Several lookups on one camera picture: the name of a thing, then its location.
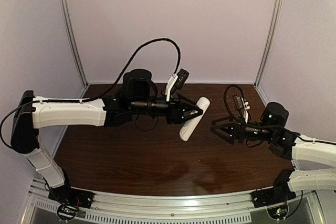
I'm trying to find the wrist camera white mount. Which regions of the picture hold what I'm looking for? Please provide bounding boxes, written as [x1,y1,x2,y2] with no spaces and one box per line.
[165,69,190,102]
[232,94,250,123]

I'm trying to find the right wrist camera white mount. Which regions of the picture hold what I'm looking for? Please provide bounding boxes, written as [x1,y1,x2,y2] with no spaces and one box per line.
[232,94,250,123]

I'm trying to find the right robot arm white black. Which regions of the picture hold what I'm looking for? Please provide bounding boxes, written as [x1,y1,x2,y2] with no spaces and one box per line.
[210,102,335,201]

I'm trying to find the white remote control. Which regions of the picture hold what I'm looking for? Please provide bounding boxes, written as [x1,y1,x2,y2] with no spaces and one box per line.
[180,97,210,142]

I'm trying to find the aluminium corner post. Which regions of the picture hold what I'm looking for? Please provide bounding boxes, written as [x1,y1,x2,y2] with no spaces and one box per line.
[60,0,88,87]
[254,0,284,88]

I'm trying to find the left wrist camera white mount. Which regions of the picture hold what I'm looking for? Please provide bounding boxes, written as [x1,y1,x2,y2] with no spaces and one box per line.
[165,69,190,102]

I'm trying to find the front aluminium rail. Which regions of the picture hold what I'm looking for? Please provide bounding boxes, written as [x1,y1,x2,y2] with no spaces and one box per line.
[27,179,317,223]

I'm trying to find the circuit board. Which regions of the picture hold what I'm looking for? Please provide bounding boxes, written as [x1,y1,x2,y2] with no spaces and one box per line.
[56,204,79,221]
[267,204,289,221]

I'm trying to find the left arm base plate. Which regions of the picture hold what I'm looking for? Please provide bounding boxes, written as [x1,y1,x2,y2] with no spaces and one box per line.
[48,186,95,209]

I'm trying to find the left aluminium corner post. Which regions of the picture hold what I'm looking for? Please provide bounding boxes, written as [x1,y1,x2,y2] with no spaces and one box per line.
[60,0,88,87]

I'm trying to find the black cable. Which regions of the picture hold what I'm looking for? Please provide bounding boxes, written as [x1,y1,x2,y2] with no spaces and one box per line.
[223,84,336,146]
[0,37,182,151]

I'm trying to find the right aluminium corner post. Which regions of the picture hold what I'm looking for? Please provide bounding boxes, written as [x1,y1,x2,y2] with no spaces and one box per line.
[254,0,284,88]

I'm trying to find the right black cable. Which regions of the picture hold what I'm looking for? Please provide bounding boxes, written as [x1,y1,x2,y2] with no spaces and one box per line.
[223,84,336,146]

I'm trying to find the left black cable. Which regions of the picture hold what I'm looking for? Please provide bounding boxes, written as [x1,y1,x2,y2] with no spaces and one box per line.
[0,37,182,151]

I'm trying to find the left circuit board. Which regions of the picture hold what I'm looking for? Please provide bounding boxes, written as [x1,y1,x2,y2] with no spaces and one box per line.
[56,204,79,221]

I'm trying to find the right circuit board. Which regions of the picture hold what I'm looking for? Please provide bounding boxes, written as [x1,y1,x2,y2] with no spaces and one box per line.
[267,204,289,221]

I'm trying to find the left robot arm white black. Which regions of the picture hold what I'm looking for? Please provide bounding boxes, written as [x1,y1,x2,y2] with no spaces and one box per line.
[8,69,210,202]

